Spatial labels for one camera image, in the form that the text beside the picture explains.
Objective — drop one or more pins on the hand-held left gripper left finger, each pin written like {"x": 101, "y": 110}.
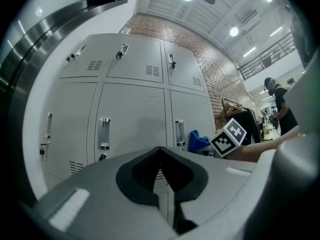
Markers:
{"x": 100, "y": 196}

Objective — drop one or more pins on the grey metal locker door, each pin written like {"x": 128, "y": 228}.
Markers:
{"x": 195, "y": 109}

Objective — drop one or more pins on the row of wooden hangers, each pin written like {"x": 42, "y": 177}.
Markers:
{"x": 228, "y": 106}

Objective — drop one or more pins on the dark hanging clothes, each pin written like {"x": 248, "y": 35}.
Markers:
{"x": 251, "y": 126}

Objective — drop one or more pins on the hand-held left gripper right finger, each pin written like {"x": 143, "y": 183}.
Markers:
{"x": 212, "y": 184}

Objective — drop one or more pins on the blue cloth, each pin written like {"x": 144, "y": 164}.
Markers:
{"x": 197, "y": 139}

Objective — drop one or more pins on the person's right forearm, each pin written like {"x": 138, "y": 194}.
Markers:
{"x": 255, "y": 151}

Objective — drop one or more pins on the black metal railing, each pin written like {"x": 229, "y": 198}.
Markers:
{"x": 246, "y": 75}

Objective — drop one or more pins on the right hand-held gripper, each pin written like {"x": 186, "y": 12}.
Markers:
{"x": 227, "y": 139}

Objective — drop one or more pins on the black metal clothes rack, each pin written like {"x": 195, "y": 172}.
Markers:
{"x": 225, "y": 99}

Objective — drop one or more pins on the grey metal locker cabinet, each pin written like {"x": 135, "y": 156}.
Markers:
{"x": 130, "y": 109}

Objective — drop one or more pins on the strip ceiling light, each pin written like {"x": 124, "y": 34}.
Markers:
{"x": 250, "y": 51}
{"x": 276, "y": 31}

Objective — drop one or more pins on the locker locks with keys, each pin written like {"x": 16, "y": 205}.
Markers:
{"x": 42, "y": 151}

